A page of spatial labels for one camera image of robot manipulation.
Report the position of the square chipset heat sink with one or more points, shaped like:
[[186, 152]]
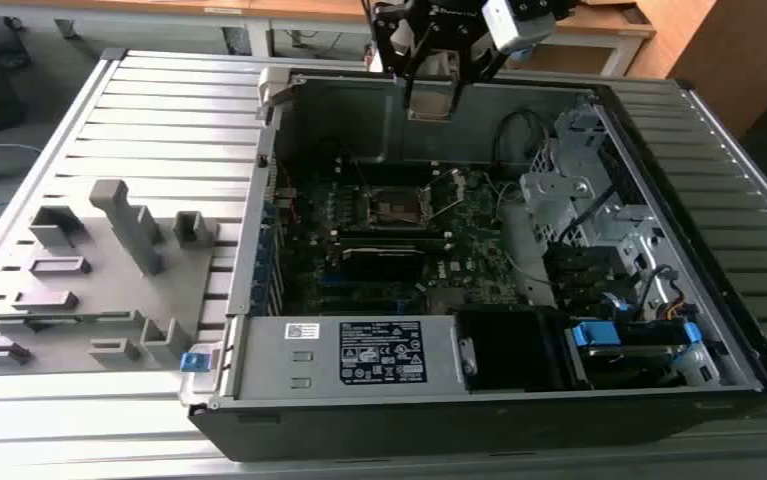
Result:
[[445, 300]]

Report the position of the grey plastic parts rack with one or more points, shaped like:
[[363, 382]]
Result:
[[109, 300]]

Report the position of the black graphics card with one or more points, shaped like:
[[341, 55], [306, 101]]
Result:
[[383, 265]]

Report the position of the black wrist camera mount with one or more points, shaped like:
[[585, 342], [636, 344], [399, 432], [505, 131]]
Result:
[[383, 55]]

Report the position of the small blue case latch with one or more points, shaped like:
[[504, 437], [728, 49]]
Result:
[[194, 362]]

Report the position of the silver power supply unit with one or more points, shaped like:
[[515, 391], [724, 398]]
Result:
[[269, 360]]

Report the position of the blue disk carrier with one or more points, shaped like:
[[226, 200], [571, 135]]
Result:
[[596, 334]]

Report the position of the grey case release latch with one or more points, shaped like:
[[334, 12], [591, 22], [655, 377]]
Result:
[[272, 82]]

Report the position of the green motherboard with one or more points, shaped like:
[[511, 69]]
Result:
[[483, 260]]

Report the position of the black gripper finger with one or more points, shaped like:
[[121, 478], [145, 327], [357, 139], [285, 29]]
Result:
[[460, 100], [409, 95]]

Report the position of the black plastic bay bracket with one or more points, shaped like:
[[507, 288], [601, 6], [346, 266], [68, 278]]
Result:
[[583, 270]]

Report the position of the wooden desk white legs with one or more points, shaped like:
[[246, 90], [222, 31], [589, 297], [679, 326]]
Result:
[[156, 5], [596, 25]]

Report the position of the silver metal drive cage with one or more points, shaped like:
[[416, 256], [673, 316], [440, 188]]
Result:
[[556, 190]]

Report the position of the pale blue teach pendant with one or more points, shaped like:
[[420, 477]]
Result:
[[519, 51]]

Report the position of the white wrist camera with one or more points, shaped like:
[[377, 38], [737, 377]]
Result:
[[516, 30]]

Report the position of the blue expansion slot strip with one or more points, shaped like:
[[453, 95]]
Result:
[[264, 260]]

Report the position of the black CPU socket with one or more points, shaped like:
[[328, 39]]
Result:
[[396, 207]]

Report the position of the brown wooden cabinet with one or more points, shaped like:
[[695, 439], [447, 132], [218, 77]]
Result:
[[743, 50]]

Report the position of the silver square CPU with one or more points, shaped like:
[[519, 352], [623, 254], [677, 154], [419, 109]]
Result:
[[431, 102]]

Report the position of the black open PC case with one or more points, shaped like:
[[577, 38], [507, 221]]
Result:
[[423, 430]]

